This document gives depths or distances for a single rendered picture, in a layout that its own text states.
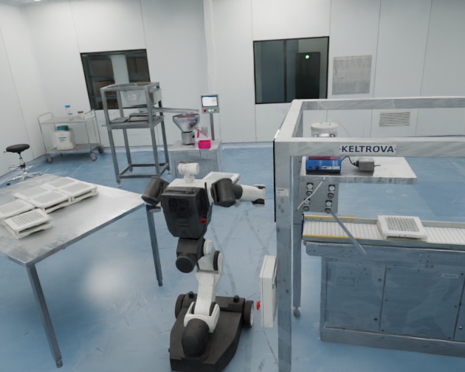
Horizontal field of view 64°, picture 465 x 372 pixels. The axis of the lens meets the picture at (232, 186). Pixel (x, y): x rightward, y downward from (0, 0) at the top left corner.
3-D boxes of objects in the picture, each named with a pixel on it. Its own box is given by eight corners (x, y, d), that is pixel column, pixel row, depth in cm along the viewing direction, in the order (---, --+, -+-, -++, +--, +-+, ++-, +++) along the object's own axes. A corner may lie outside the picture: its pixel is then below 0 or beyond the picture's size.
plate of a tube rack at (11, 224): (4, 222, 262) (3, 219, 262) (39, 210, 278) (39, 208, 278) (15, 232, 246) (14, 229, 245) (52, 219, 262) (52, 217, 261)
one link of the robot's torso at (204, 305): (215, 325, 246) (220, 252, 256) (186, 322, 250) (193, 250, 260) (220, 322, 261) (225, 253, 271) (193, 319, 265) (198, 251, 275)
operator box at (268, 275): (260, 327, 161) (258, 277, 152) (266, 302, 176) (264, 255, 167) (274, 328, 160) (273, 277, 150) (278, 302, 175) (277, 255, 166)
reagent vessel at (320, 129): (309, 156, 213) (310, 124, 207) (310, 149, 227) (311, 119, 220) (337, 156, 210) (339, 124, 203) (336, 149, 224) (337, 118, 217)
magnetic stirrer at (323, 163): (305, 173, 214) (305, 158, 211) (306, 162, 233) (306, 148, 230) (341, 174, 209) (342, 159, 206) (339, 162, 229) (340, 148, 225)
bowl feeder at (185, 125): (173, 147, 489) (169, 119, 476) (178, 140, 522) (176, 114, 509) (209, 145, 484) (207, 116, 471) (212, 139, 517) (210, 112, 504)
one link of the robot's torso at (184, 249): (195, 274, 214) (193, 248, 208) (175, 273, 217) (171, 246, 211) (209, 249, 240) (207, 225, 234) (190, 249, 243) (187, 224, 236)
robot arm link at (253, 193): (271, 184, 229) (243, 180, 217) (271, 205, 228) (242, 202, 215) (260, 186, 239) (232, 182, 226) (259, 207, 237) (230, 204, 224)
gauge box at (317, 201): (299, 212, 220) (299, 180, 213) (300, 204, 229) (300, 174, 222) (337, 213, 215) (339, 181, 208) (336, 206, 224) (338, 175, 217)
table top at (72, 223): (-79, 219, 297) (-81, 215, 296) (47, 176, 383) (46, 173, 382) (26, 268, 220) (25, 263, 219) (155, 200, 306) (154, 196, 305)
